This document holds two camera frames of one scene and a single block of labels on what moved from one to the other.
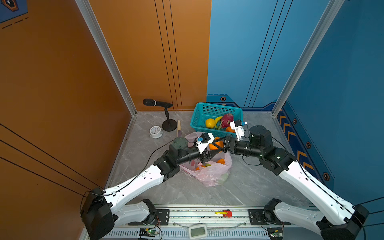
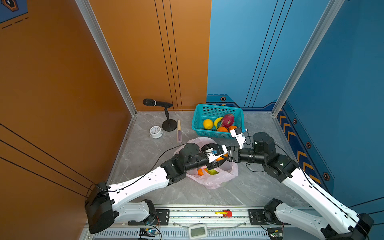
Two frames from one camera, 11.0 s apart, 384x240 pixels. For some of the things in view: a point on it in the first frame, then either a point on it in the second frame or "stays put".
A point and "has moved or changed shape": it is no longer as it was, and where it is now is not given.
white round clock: [156, 132] stays put
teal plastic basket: [204, 111] stays put
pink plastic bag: [214, 172] has moved or changed shape
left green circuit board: [148, 232] stays put
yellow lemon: [210, 123] has moved or changed shape
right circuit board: [275, 233] stays put
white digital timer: [198, 231] stays put
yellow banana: [216, 119] stays put
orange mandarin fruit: [212, 147] has moved or changed shape
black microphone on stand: [168, 125] stays put
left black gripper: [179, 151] to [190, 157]
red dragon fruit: [226, 120] stays put
